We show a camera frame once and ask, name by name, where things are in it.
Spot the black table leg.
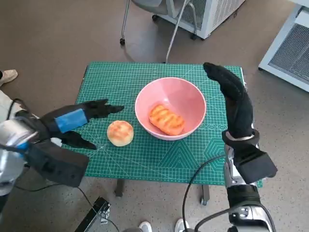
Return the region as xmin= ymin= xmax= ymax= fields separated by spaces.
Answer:
xmin=114 ymin=179 xmax=126 ymax=197
xmin=199 ymin=185 xmax=210 ymax=206

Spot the white cabinet with mesh panel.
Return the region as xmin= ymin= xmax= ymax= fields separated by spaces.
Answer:
xmin=258 ymin=4 xmax=309 ymax=92
xmin=152 ymin=0 xmax=247 ymax=40

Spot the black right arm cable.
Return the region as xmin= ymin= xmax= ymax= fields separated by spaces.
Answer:
xmin=194 ymin=209 xmax=230 ymax=232
xmin=183 ymin=155 xmax=226 ymax=232

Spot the black bar with metal bracket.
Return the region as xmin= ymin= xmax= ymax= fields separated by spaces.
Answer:
xmin=73 ymin=196 xmax=112 ymax=232

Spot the grey chair with metal legs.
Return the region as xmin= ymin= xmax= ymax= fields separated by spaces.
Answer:
xmin=120 ymin=0 xmax=197 ymax=64

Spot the pink bowl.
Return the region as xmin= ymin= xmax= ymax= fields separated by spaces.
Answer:
xmin=134 ymin=77 xmax=207 ymax=141

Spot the round toy bread bun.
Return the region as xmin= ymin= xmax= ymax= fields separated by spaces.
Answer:
xmin=106 ymin=120 xmax=135 ymax=147

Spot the long braided toy bread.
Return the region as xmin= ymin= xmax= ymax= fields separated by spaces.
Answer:
xmin=148 ymin=104 xmax=185 ymax=136

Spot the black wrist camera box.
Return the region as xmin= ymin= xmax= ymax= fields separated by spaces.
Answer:
xmin=24 ymin=142 xmax=90 ymax=189
xmin=235 ymin=145 xmax=278 ymax=186

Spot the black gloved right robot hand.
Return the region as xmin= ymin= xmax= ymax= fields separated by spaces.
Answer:
xmin=203 ymin=62 xmax=254 ymax=140

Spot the white shoe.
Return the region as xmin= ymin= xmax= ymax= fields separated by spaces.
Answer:
xmin=174 ymin=218 xmax=190 ymax=232
xmin=139 ymin=221 xmax=153 ymax=232

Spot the person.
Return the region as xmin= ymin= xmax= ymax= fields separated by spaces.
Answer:
xmin=0 ymin=69 xmax=19 ymax=121

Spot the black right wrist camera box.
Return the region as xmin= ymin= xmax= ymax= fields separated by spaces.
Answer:
xmin=235 ymin=145 xmax=278 ymax=186

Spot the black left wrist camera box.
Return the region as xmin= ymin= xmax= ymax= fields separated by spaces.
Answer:
xmin=24 ymin=142 xmax=90 ymax=189

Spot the green cutting mat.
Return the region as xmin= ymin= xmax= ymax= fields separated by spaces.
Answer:
xmin=60 ymin=61 xmax=264 ymax=188

